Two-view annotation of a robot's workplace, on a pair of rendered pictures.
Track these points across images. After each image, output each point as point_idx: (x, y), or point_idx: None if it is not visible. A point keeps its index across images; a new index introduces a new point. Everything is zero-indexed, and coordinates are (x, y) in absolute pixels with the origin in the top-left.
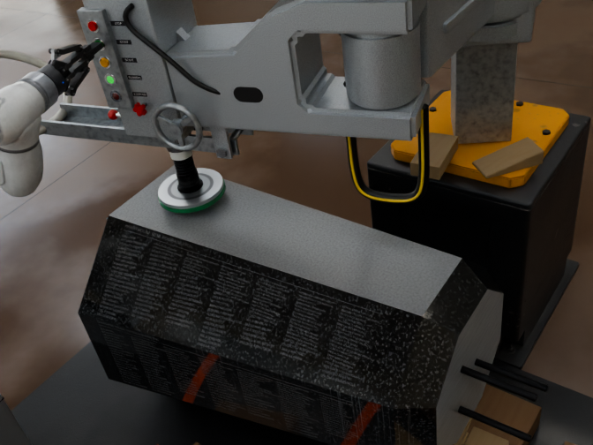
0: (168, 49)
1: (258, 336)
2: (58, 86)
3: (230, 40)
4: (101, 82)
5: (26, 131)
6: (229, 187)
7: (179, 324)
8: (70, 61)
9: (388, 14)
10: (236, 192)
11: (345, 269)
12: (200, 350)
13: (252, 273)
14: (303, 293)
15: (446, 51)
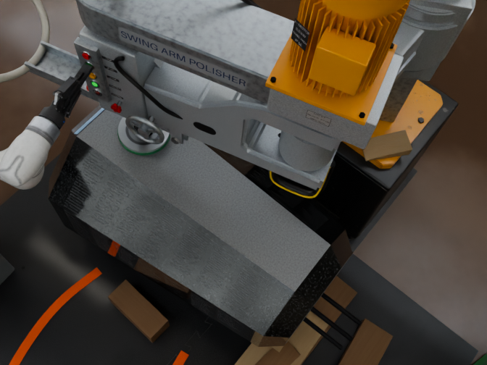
0: (146, 77)
1: (182, 264)
2: (60, 127)
3: (198, 85)
4: (87, 82)
5: (37, 173)
6: None
7: (126, 235)
8: (68, 97)
9: (322, 140)
10: None
11: (250, 237)
12: (140, 257)
13: (185, 221)
14: (218, 248)
15: None
